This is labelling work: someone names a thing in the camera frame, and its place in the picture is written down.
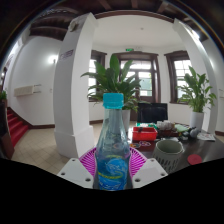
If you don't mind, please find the red carpeted staircase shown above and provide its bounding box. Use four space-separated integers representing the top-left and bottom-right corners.
6 106 31 148

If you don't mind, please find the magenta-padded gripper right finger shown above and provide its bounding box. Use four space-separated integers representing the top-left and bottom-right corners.
128 147 169 190

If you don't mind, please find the red plastic box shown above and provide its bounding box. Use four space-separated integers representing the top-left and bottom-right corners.
132 126 158 142

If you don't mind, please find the clear blue-capped drink bottle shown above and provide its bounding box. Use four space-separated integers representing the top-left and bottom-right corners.
94 92 134 192

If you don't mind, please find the grey patterned ceramic mug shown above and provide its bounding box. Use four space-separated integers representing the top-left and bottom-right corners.
152 139 185 175

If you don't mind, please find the white wall radiator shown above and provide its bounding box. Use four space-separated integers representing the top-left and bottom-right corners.
13 84 42 98

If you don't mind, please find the green and white box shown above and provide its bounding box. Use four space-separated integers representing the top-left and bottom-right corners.
135 122 158 129

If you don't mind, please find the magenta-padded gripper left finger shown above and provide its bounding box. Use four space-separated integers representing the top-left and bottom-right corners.
57 147 101 190

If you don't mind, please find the dark wooden glazed double door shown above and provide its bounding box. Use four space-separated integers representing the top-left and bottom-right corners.
114 51 162 122

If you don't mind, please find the glowing wall lamp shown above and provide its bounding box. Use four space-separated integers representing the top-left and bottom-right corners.
48 54 59 65

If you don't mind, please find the small grey round ornament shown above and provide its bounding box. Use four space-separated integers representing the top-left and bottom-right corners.
180 127 202 141

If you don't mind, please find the black chair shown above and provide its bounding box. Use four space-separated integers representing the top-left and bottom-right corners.
136 102 169 124

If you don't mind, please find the dark wooden framed window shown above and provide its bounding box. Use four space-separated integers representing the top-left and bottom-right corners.
88 49 108 102
164 50 193 104

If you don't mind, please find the white printed paper sheet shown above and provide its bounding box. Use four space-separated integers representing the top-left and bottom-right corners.
196 132 216 142

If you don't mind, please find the green plant in white pot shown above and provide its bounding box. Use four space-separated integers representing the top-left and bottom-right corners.
176 65 218 131
80 54 143 134

